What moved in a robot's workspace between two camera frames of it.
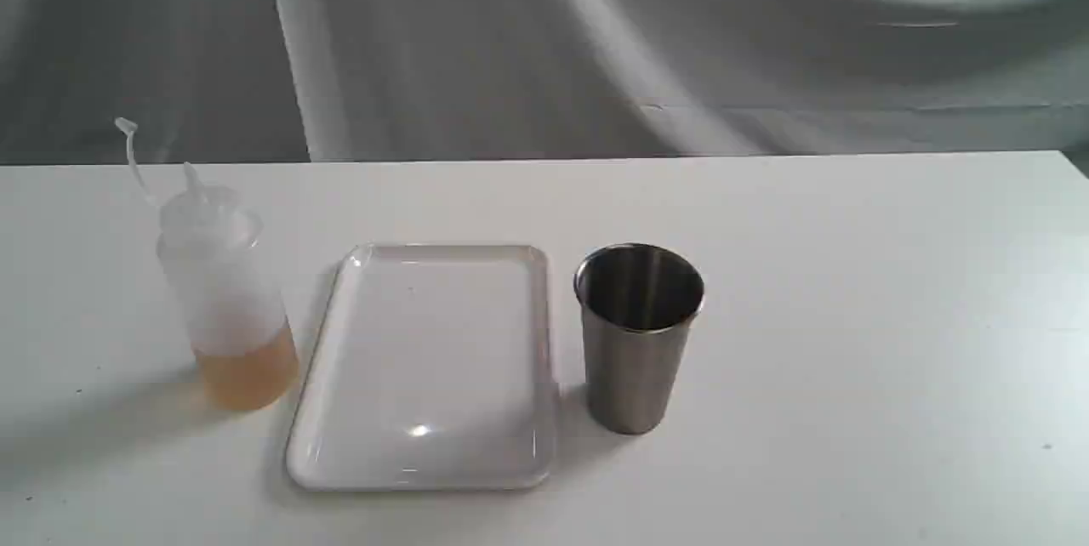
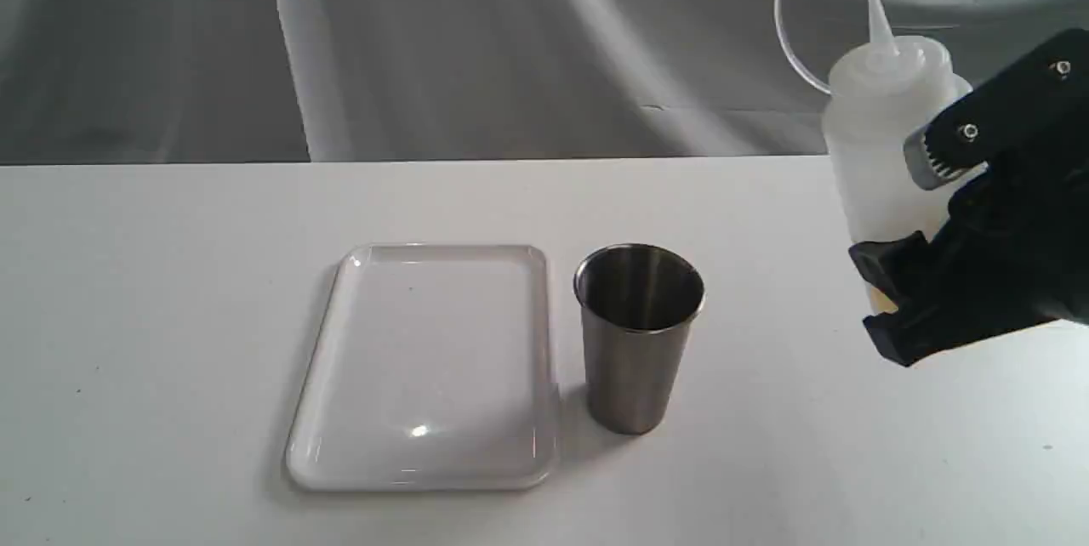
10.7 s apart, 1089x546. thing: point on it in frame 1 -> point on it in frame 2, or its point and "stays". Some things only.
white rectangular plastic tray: (430, 370) stays
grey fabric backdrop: (224, 48) stays
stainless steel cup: (638, 301) stays
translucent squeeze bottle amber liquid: (245, 351) -> (875, 93)
